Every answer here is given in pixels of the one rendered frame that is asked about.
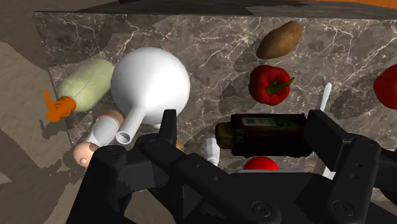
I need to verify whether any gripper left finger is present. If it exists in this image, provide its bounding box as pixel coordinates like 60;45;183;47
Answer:
66;109;280;224

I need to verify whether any white utensil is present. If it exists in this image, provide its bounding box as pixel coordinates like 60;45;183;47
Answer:
318;82;337;181

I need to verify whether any white rod with pink ends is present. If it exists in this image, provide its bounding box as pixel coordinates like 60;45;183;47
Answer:
72;108;125;169

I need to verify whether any pale green spray bottle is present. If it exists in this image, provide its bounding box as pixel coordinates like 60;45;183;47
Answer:
43;59;116;123

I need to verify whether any brown potato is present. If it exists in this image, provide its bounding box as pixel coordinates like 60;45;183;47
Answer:
256;20;302;60

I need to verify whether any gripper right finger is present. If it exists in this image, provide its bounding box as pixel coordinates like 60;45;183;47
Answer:
303;109;397;224

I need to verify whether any dark brown bottle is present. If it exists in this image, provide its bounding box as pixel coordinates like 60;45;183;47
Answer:
215;113;314;158

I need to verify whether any red tomato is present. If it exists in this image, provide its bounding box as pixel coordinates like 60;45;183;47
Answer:
242;156;279;171

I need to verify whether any red bell pepper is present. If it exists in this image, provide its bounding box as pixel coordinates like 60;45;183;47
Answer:
248;64;296;106

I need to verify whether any white utensil handle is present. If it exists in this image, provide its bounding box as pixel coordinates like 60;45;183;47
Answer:
203;137;221;167

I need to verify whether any red round fruit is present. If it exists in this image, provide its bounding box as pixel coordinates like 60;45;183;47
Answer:
373;63;397;110

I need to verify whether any white round flask vase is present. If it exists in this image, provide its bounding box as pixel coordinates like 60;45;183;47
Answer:
110;46;192;146

